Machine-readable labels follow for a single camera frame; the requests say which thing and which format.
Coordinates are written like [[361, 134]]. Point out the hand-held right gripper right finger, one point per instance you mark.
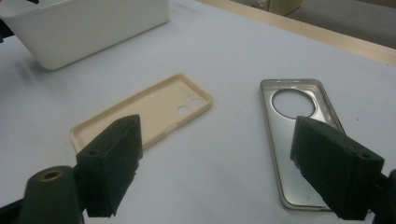
[[336, 168]]

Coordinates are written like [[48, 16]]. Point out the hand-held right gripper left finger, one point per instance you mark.
[[109, 168]]

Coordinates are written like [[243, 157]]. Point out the silver grey phone case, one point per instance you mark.
[[280, 149]]

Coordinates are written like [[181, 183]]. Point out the beige phone case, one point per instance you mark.
[[155, 105]]

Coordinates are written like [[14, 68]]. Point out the white plastic storage bin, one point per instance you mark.
[[93, 31]]

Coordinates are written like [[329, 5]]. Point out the white table mat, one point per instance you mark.
[[218, 46]]

